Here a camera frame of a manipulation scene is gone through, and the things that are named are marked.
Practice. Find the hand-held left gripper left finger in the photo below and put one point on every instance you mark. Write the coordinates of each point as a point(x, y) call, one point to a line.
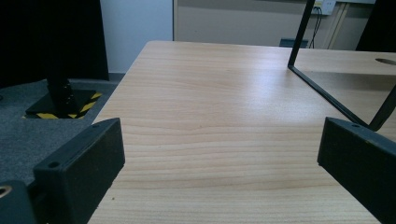
point(81, 168)

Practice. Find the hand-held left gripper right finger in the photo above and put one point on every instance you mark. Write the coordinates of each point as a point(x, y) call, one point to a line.
point(358, 155)

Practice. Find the black stand with striped base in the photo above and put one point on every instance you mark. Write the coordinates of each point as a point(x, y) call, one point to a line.
point(46, 37)
point(63, 99)

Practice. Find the black curtain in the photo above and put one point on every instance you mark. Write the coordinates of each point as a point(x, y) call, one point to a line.
point(378, 28)

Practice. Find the dark blue box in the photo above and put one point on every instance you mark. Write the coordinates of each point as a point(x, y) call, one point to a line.
point(292, 42)

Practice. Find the black metal frame stand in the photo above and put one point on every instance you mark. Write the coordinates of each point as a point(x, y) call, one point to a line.
point(323, 93)

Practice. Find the white wall socket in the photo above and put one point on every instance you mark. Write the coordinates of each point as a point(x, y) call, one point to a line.
point(325, 6)

